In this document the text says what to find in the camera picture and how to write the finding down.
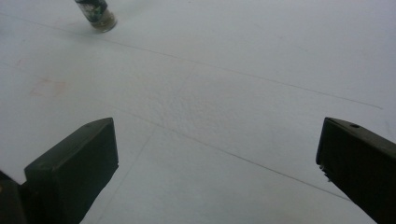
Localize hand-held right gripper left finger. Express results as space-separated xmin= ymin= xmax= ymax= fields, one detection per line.
xmin=20 ymin=117 xmax=120 ymax=224

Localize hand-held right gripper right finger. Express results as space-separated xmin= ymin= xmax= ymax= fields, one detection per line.
xmin=315 ymin=117 xmax=396 ymax=224

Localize small dark-labelled glass bottle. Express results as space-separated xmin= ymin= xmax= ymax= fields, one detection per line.
xmin=74 ymin=0 xmax=119 ymax=34

